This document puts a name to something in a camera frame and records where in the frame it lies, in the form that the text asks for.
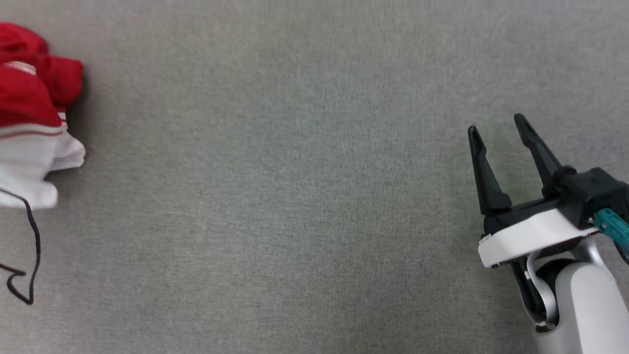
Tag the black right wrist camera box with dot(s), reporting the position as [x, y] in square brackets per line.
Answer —
[589, 189]

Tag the teal right camera connector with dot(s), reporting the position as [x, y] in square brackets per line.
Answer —
[612, 226]

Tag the red and white garment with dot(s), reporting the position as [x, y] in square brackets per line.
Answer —
[27, 98]

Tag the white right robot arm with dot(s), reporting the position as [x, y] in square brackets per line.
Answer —
[585, 305]

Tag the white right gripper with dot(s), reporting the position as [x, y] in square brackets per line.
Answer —
[530, 236]

